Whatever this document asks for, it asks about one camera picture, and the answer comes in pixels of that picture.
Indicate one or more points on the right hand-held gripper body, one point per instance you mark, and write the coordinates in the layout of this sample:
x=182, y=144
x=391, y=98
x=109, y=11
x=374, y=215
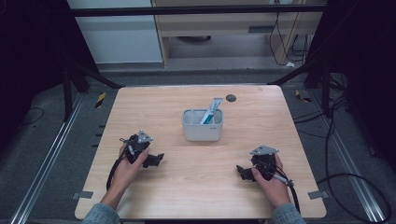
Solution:
x=264, y=161

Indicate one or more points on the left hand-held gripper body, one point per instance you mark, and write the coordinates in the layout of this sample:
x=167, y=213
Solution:
x=135, y=149

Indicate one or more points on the white plastic container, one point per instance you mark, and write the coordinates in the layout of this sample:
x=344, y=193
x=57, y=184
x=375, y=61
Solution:
x=202, y=132

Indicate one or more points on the white and teal toothpaste tube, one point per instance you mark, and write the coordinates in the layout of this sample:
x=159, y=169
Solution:
x=211, y=110

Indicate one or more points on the person's left hand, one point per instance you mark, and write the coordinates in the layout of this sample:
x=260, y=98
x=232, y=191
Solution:
x=127, y=177

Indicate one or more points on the person's right hand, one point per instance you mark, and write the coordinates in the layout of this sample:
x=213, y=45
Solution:
x=275, y=189

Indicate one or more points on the yellow and black tape strip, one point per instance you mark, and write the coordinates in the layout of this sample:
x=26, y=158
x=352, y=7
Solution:
x=100, y=100
x=302, y=98

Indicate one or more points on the dark round table grommet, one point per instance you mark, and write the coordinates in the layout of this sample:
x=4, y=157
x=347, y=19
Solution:
x=230, y=98

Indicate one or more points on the black metal stand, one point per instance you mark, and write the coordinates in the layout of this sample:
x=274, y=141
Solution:
x=326, y=90
x=67, y=96

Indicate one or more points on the white plug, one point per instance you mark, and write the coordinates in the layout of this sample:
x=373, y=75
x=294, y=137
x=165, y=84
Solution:
x=290, y=64

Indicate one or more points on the white cabinet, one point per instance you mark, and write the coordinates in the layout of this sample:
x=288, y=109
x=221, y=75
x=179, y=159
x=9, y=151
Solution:
x=118, y=40

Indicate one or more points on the black curtain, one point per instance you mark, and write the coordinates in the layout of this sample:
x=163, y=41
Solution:
x=31, y=46
x=367, y=62

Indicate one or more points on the black horizontal bar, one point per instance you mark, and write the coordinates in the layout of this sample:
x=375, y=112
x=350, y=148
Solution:
x=186, y=11

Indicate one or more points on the grey table bracket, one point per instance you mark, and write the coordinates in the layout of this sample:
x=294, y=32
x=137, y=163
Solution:
x=318, y=195
x=82, y=195

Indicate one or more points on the aluminium floor rail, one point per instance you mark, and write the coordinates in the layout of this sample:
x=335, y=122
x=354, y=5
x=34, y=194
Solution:
x=351, y=174
x=46, y=161

